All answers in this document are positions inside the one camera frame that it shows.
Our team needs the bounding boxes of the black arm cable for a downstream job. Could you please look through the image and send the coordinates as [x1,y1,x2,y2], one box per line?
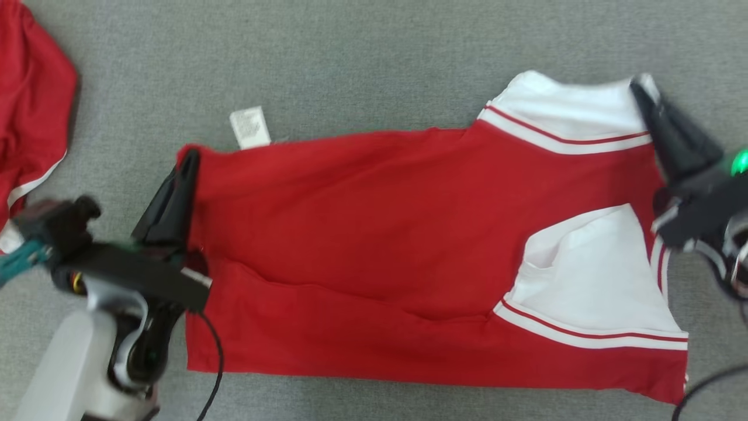
[672,365,748,421]
[196,313,226,421]

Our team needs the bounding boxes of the red shorts with white trim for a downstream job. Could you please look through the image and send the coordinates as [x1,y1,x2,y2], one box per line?
[0,0,79,255]

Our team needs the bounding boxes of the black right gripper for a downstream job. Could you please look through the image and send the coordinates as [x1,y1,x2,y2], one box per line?
[630,78,748,250]

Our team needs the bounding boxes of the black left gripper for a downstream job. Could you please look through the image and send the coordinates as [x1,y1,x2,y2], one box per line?
[50,149,212,313]

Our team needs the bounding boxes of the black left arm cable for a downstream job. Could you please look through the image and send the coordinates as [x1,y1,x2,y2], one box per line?
[196,313,226,421]

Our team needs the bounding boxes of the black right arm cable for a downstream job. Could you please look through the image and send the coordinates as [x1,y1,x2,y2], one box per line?
[672,365,748,421]

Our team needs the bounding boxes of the grey fabric sofa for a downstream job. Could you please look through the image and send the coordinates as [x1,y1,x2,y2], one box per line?
[0,0,748,421]

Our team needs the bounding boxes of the red white basketball jersey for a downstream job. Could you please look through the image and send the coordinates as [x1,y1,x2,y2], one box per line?
[177,70,690,406]

